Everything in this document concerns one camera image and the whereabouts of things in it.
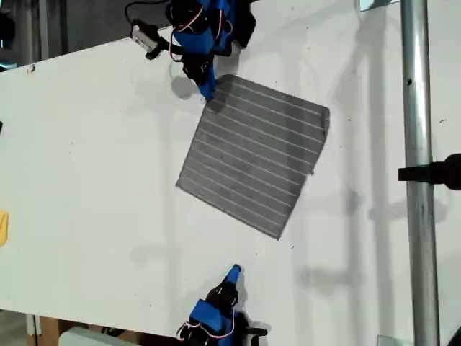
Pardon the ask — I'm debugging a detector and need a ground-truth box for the grey striped towel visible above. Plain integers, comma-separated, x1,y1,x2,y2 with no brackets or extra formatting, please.
175,74,331,241

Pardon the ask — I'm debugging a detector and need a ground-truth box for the white box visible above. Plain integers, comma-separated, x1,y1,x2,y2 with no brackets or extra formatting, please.
58,327,145,346

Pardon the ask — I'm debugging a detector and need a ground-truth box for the grey background pole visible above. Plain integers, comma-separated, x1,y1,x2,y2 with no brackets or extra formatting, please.
37,0,50,61

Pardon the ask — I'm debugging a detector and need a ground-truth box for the black clamp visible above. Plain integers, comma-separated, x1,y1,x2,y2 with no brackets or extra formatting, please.
397,153,461,191

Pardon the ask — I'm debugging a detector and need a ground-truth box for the yellow object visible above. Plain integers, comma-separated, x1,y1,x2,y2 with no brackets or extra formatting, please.
0,210,10,248

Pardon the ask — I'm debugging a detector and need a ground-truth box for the gripper camera stalk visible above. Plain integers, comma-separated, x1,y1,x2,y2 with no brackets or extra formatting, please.
156,37,184,55

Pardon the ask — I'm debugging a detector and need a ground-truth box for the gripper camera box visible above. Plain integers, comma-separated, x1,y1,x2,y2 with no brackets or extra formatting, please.
241,316,269,346
130,19,161,61

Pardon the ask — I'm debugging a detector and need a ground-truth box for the gripper camera cable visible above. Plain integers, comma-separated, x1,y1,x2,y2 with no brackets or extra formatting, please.
124,0,170,30

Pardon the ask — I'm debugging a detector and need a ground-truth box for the wooden table frame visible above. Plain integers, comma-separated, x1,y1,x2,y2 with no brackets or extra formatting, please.
24,314,61,346

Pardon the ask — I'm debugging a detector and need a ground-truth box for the steel post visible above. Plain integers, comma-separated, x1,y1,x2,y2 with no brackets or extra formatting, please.
400,0,442,346

